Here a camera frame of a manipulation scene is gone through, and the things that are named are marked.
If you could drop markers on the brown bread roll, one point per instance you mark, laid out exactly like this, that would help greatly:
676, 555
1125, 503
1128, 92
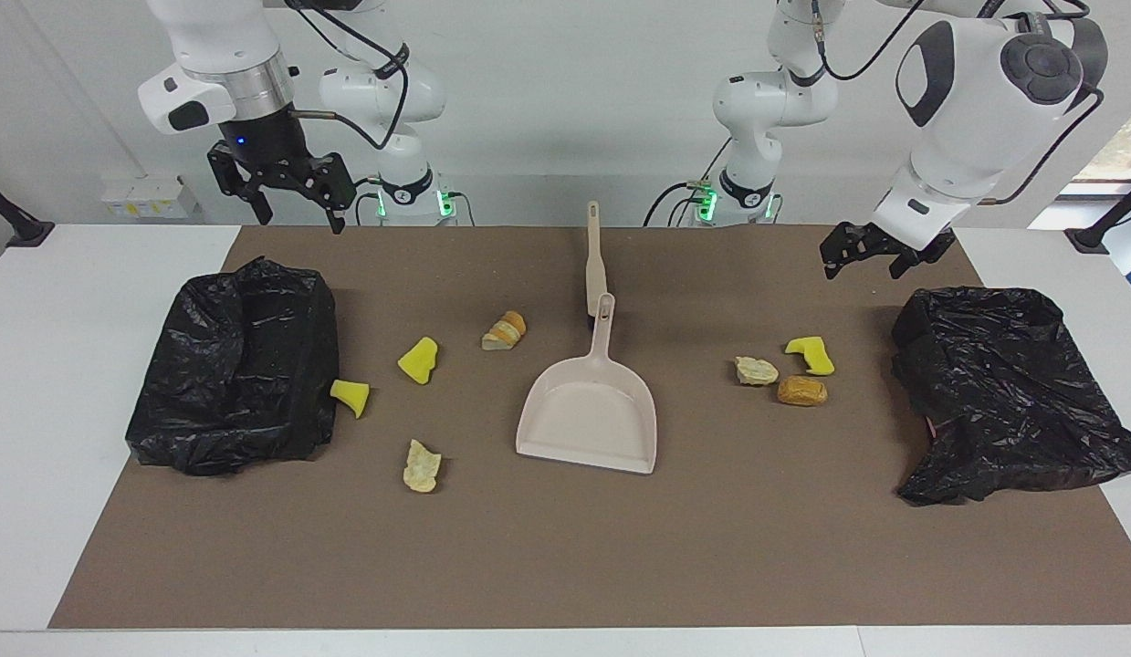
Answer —
802, 391

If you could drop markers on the yellow and green sponge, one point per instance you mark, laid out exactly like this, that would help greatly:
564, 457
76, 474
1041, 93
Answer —
816, 358

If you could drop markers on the pale bread piece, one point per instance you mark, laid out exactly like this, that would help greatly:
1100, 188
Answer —
422, 467
757, 370

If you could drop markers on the yellow sponge chunk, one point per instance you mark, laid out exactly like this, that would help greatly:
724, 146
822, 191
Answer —
419, 360

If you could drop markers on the black clamp stand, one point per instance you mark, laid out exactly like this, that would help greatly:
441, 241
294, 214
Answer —
26, 233
1090, 239

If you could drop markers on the beige hand brush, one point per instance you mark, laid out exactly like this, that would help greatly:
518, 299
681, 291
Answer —
596, 269

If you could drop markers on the brown table mat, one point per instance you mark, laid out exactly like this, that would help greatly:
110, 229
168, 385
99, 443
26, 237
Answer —
528, 547

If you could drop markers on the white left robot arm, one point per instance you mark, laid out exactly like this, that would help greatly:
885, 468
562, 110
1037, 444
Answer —
967, 109

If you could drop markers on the window with frame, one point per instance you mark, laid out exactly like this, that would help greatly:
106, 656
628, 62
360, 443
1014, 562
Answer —
1126, 155

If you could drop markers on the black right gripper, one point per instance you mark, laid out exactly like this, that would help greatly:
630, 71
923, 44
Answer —
268, 146

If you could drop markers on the striped croissant piece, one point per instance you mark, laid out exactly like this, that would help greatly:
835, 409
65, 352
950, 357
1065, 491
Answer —
506, 330

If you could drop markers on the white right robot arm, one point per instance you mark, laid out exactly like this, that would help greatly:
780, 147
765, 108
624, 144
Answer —
214, 55

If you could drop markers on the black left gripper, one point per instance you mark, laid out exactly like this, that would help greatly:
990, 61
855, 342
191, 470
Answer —
907, 252

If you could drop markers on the yellow sponge wedge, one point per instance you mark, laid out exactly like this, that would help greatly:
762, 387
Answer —
352, 395

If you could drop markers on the black bag lined bin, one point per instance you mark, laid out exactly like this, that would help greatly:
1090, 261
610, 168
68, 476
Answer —
1003, 392
227, 383

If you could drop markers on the beige plastic dustpan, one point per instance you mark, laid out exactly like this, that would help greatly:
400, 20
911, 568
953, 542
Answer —
588, 420

